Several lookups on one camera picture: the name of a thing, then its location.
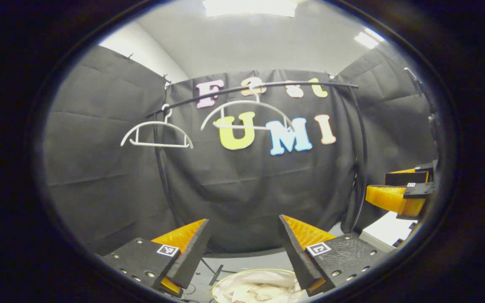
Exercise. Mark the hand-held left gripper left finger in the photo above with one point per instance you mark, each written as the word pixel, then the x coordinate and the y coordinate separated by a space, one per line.
pixel 191 256

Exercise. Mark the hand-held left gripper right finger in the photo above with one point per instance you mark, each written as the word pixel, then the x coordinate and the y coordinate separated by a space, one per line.
pixel 296 256

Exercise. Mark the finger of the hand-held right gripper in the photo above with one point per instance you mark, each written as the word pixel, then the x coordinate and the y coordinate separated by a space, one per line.
pixel 406 177
pixel 387 198

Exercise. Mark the laundry hamper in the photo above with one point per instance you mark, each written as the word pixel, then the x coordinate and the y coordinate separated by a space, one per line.
pixel 246 270

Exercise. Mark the cream shirt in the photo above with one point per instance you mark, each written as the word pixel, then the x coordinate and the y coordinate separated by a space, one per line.
pixel 255 288

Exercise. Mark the white clothes hanger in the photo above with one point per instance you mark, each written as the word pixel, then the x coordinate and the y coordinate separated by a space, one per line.
pixel 158 145
pixel 246 101

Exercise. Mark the empty white clothes hanger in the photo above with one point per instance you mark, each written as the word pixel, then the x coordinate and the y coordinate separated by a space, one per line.
pixel 158 145

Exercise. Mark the black clothes rack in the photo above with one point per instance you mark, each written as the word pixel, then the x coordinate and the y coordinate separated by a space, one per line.
pixel 335 84

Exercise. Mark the white flat panel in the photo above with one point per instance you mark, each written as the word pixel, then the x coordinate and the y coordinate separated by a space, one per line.
pixel 387 231

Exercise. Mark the small ceiling light panel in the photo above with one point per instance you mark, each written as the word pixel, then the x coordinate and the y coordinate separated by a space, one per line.
pixel 369 38

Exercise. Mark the large ceiling light panel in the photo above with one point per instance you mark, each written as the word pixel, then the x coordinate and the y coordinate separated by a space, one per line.
pixel 249 7

